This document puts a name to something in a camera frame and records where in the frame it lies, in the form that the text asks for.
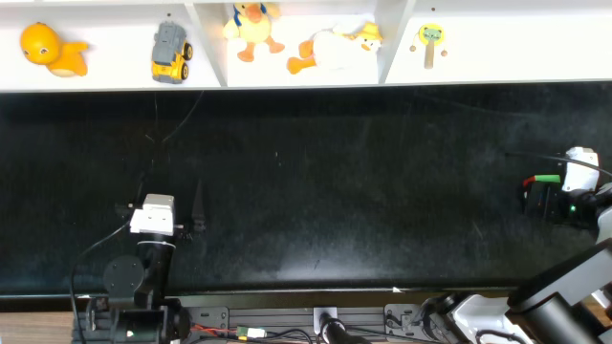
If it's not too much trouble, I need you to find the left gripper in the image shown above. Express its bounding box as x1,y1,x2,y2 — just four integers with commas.
114,178,208,241

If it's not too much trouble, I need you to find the grey and yellow toy truck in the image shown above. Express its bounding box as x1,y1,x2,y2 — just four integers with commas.
150,20,195,85

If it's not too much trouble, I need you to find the yellow rattle drum toy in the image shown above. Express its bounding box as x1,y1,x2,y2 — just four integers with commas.
409,22,449,71

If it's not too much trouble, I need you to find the many-coloured puzzle cube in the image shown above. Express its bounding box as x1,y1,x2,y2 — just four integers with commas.
522,174,561,188

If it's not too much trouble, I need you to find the white plush duck yellow hat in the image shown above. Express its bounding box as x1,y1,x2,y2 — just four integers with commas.
286,21,383,75

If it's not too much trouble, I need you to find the yellow rubber duck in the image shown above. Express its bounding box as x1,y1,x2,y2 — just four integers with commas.
19,21,90,78

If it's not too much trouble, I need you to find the white shelf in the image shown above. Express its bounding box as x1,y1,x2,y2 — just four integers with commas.
0,0,612,93

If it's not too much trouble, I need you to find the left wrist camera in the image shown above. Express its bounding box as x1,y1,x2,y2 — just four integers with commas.
129,193,176,236

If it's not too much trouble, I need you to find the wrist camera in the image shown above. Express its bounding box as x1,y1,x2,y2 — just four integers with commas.
561,146,601,193
129,193,176,236

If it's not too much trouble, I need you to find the mounting rail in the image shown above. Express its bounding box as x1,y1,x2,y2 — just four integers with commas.
71,289,460,344

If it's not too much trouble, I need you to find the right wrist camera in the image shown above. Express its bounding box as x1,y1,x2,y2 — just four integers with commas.
561,146,601,193

